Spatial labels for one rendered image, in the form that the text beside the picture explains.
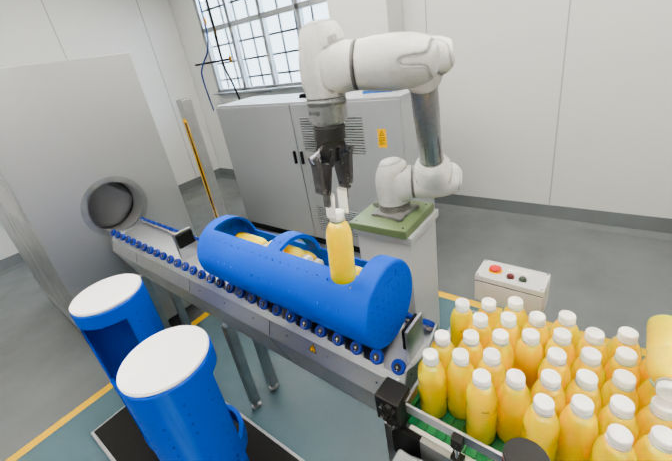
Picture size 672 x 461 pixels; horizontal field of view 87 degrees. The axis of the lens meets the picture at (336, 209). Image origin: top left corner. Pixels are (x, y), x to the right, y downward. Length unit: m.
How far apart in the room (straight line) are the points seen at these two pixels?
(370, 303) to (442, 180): 0.78
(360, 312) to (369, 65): 0.65
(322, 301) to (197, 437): 0.58
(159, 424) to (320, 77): 1.08
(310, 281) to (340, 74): 0.65
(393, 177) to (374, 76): 0.96
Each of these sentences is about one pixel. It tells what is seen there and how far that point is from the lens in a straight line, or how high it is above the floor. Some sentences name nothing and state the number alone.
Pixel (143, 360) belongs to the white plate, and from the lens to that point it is 1.37.
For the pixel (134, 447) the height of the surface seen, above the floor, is 0.15.
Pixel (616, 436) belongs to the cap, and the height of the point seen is 1.11.
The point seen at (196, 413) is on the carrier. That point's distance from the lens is 1.33.
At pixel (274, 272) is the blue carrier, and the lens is 1.26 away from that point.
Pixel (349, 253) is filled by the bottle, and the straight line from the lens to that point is 0.95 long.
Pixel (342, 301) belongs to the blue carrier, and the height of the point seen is 1.16.
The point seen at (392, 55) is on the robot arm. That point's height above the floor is 1.81.
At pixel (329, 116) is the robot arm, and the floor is 1.70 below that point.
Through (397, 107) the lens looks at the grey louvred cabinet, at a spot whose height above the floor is 1.37.
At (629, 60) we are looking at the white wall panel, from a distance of 3.59.
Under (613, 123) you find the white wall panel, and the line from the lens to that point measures 3.68.
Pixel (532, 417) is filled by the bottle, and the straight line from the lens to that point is 0.97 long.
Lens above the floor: 1.84
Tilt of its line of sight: 25 degrees down
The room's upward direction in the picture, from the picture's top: 10 degrees counter-clockwise
